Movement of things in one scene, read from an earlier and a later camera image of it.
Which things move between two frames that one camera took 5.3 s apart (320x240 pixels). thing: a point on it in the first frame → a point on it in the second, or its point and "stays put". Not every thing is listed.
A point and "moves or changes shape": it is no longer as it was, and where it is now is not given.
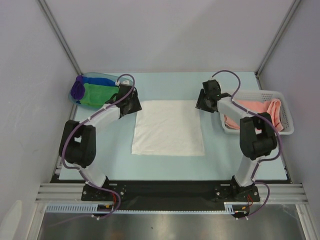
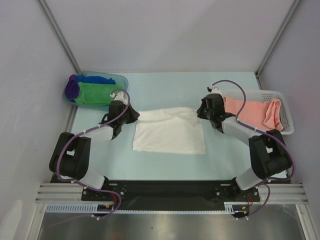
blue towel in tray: x=105 y=81 stays put
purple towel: x=78 y=88 → x=72 y=87
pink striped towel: x=273 y=106 stays put
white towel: x=168 y=128 moves or changes shape
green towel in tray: x=97 y=94 stays put
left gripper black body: x=134 y=104 → x=128 y=116
